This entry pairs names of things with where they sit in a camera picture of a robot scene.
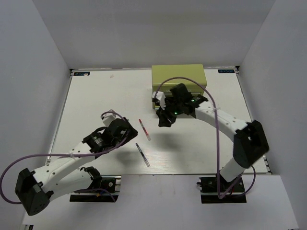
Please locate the green metal tool chest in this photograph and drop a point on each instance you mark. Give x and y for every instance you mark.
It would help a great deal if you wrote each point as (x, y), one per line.
(165, 77)

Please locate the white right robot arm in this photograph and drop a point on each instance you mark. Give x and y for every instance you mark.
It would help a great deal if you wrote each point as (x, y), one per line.
(249, 139)

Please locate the red refill pen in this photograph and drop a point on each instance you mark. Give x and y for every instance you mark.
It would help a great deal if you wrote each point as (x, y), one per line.
(144, 129)

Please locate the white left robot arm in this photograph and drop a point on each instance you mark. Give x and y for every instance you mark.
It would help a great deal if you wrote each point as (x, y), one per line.
(37, 188)

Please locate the corner label sticker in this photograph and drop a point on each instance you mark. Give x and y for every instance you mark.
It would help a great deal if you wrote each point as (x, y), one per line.
(87, 73)
(226, 71)

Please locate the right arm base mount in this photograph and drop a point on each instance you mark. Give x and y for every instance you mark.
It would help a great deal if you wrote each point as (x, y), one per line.
(208, 186)

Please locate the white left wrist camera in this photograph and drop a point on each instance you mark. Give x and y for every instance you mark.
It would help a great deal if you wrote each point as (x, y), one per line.
(108, 117)

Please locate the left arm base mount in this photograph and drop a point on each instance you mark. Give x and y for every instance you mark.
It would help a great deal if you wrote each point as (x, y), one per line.
(102, 189)

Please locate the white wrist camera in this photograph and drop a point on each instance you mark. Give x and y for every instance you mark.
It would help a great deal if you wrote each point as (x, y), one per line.
(158, 100)
(108, 117)

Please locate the left corner label sticker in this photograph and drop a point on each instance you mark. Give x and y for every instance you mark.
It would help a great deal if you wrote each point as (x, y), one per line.
(87, 73)

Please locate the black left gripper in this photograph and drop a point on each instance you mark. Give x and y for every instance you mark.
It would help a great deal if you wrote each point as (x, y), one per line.
(132, 132)

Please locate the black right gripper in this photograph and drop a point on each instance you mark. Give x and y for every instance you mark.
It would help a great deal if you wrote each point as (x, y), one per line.
(163, 115)

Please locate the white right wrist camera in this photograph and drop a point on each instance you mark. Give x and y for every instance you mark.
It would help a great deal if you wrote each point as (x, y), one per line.
(158, 100)

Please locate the blue refill pen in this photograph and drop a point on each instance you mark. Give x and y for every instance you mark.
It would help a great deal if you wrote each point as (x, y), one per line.
(142, 154)

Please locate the right corner label sticker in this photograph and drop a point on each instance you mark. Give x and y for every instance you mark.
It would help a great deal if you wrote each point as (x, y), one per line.
(226, 71)

